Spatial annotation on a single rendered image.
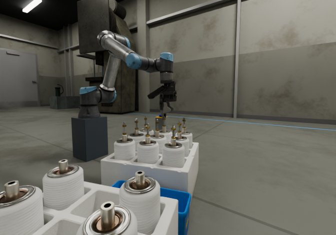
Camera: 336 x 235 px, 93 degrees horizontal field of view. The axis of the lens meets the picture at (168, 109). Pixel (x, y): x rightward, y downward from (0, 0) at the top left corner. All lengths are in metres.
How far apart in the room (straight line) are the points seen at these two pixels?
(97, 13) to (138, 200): 4.24
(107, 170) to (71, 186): 0.28
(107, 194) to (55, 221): 0.14
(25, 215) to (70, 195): 0.11
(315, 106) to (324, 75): 0.51
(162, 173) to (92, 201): 0.25
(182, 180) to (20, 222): 0.45
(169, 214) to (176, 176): 0.23
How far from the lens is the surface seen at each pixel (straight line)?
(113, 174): 0.78
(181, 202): 0.66
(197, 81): 3.87
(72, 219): 0.49
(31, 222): 0.49
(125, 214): 0.35
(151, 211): 0.42
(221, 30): 3.95
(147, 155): 0.70
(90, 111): 1.28
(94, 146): 1.30
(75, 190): 0.54
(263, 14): 3.89
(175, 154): 0.66
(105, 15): 4.25
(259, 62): 3.63
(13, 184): 0.48
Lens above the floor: 0.46
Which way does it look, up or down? 5 degrees down
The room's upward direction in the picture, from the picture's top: straight up
